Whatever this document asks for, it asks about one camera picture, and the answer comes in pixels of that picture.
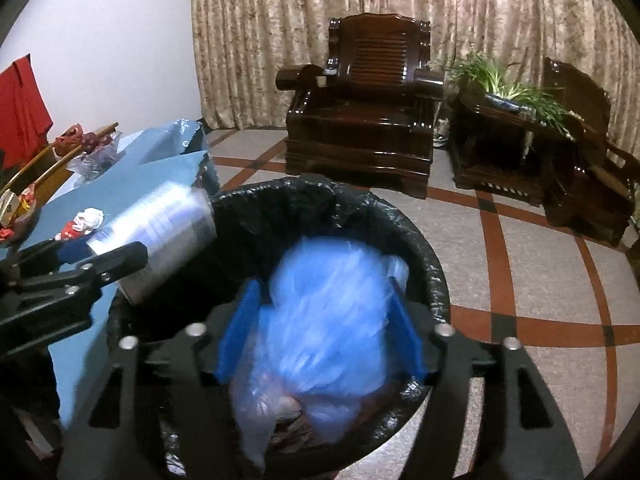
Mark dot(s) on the gold cardboard box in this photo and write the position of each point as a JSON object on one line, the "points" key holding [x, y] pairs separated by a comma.
{"points": [[9, 204]]}

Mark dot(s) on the glass snack dish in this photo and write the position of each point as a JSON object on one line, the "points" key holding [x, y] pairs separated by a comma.
{"points": [[24, 219]]}

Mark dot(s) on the dark wooden side table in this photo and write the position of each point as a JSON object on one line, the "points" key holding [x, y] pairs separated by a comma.
{"points": [[499, 146]]}

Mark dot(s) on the blue plastic bag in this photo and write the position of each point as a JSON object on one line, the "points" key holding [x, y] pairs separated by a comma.
{"points": [[318, 341]]}

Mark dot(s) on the wooden bench backrest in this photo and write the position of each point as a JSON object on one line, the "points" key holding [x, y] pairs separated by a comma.
{"points": [[45, 173]]}

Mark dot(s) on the dark wooden armchair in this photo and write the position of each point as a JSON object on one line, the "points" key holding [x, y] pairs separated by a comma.
{"points": [[369, 113]]}

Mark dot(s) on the dark red fruit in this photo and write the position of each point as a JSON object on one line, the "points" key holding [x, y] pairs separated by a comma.
{"points": [[92, 141]]}

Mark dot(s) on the red cloth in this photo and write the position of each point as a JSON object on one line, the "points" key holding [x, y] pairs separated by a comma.
{"points": [[24, 119]]}

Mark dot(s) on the blue table cloth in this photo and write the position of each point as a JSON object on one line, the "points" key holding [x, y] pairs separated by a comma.
{"points": [[172, 152]]}

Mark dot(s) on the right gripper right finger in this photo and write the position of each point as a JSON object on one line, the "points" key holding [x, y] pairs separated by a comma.
{"points": [[441, 358]]}

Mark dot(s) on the glass fruit bowl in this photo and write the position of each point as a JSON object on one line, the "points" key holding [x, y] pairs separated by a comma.
{"points": [[88, 167]]}

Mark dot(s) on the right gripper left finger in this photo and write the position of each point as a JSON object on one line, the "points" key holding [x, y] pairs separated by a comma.
{"points": [[197, 367]]}

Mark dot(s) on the light blue paper cup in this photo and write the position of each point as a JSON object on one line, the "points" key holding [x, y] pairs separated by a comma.
{"points": [[174, 222]]}

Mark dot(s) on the beige patterned curtain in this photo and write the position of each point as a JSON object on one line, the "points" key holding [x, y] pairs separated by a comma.
{"points": [[262, 62]]}

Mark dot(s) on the red plastic bag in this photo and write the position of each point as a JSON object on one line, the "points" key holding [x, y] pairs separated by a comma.
{"points": [[78, 227]]}

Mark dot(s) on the red crumpled bag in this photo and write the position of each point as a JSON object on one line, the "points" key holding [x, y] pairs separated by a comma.
{"points": [[68, 140]]}

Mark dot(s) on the green potted plant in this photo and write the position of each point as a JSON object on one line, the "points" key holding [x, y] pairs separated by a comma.
{"points": [[491, 76]]}

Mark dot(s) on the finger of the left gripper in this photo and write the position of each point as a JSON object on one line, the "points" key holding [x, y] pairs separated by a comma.
{"points": [[101, 270], [44, 257]]}

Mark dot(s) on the black lined trash bin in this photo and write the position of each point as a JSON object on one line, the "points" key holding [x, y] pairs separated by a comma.
{"points": [[256, 225]]}

